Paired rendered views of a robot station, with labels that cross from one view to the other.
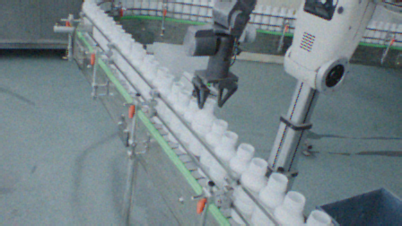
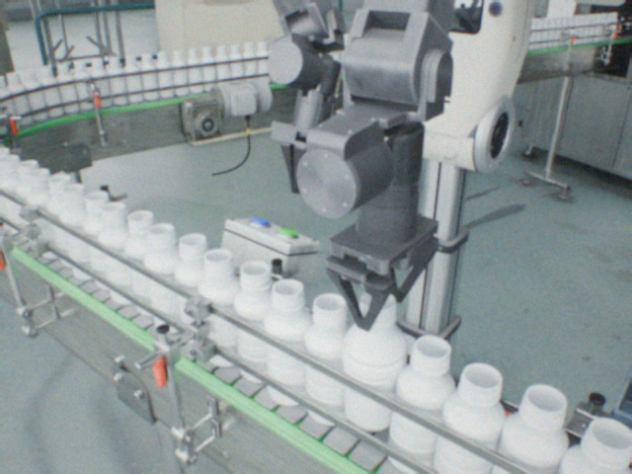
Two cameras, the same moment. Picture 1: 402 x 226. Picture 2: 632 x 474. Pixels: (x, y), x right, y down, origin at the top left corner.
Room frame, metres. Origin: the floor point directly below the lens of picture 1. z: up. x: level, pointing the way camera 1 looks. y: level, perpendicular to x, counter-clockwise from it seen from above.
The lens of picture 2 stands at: (0.47, 0.17, 1.52)
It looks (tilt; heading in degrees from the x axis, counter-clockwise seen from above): 29 degrees down; 342
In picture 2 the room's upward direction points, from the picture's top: straight up
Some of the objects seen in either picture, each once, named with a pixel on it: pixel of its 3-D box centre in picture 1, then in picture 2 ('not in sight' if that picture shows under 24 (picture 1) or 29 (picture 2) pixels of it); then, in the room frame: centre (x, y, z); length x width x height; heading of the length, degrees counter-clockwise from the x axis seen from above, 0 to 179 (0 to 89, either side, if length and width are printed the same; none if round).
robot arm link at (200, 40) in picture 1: (212, 31); (369, 127); (0.88, -0.01, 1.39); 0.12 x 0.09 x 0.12; 125
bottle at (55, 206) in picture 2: (125, 54); (68, 221); (1.45, 0.32, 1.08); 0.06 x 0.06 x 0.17
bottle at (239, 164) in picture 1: (239, 175); (527, 460); (0.76, -0.14, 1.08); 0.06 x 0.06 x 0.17
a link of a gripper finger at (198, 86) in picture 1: (207, 92); (372, 284); (0.89, -0.03, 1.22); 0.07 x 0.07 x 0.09; 34
